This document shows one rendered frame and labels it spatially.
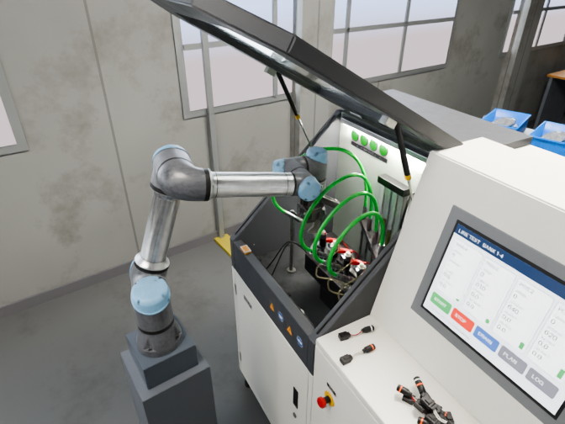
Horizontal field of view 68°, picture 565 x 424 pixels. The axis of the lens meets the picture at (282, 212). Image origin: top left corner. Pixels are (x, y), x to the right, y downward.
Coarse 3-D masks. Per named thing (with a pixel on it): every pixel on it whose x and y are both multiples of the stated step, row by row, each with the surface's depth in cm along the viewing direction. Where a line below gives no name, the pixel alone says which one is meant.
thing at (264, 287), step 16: (240, 240) 185; (240, 256) 180; (240, 272) 185; (256, 272) 167; (256, 288) 172; (272, 288) 158; (288, 304) 151; (272, 320) 164; (288, 320) 149; (304, 320) 144; (288, 336) 153; (304, 336) 140; (304, 352) 144
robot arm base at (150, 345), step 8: (168, 328) 136; (176, 328) 140; (136, 336) 140; (144, 336) 135; (152, 336) 134; (160, 336) 134; (168, 336) 136; (176, 336) 141; (136, 344) 139; (144, 344) 135; (152, 344) 135; (160, 344) 135; (168, 344) 136; (176, 344) 139; (144, 352) 136; (152, 352) 135; (160, 352) 136; (168, 352) 137
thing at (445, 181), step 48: (480, 144) 123; (432, 192) 119; (480, 192) 106; (528, 192) 97; (432, 240) 119; (528, 240) 97; (384, 288) 136; (432, 336) 121; (336, 384) 128; (480, 384) 108
